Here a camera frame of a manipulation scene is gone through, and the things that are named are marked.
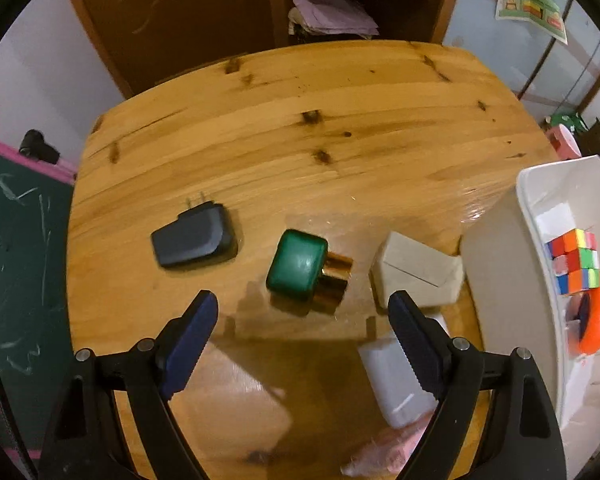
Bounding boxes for beige angular plastic block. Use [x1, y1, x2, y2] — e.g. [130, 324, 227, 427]
[370, 231, 465, 309]

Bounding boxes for white plastic storage bin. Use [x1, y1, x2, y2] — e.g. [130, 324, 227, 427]
[460, 156, 600, 479]

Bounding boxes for pink correction tape dispenser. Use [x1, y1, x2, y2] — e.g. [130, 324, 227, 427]
[340, 412, 434, 478]

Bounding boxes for black plug charger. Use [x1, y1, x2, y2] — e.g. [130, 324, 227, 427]
[150, 200, 238, 269]

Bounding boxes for green capped amber bottle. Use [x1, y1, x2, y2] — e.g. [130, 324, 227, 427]
[265, 229, 353, 307]

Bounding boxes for round orange plastic case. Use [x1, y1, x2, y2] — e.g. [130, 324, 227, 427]
[577, 286, 600, 356]

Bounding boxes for white square power adapter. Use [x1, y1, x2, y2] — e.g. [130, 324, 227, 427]
[358, 332, 438, 428]

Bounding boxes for multicolour rubik's cube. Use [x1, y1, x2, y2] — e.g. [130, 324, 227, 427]
[545, 228, 600, 296]

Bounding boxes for pink plastic stool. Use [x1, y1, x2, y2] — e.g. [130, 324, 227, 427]
[545, 124, 582, 160]

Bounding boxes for green bag on floor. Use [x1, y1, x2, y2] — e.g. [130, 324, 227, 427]
[548, 112, 588, 134]

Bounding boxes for dark wooden door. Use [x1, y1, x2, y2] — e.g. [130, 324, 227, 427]
[70, 0, 274, 98]

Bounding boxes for folded pink cloth on shelf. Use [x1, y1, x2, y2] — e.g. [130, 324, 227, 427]
[288, 0, 379, 38]

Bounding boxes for green chalkboard with pink frame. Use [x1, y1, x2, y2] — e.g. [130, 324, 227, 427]
[0, 142, 73, 460]

